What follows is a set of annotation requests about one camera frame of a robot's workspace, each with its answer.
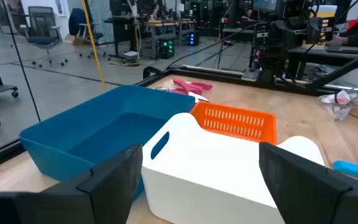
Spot computer tower blue lights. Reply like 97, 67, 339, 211
187, 30, 200, 47

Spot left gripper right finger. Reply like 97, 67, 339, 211
259, 141, 358, 224

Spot blue plastic bin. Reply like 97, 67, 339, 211
19, 85, 196, 200

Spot pink-handled pliers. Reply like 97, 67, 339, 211
191, 81, 213, 91
172, 78, 203, 94

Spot yellow hanging cable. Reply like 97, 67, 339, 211
81, 0, 108, 93

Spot blue eraser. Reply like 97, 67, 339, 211
333, 160, 358, 182

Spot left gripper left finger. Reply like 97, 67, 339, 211
0, 144, 144, 224

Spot white plastic bin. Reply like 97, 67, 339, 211
140, 112, 326, 224

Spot computer tower green lights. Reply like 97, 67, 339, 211
158, 37, 176, 60

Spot thin black hanging cable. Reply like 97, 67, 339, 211
1, 0, 42, 123

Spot person's hand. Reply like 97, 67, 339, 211
333, 34, 349, 45

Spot orange slotted basket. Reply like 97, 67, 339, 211
190, 101, 278, 146

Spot grey office chair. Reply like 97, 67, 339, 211
19, 6, 70, 68

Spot blue office chair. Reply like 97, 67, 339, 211
68, 7, 108, 60

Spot wooden office desk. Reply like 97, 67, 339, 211
104, 15, 198, 60

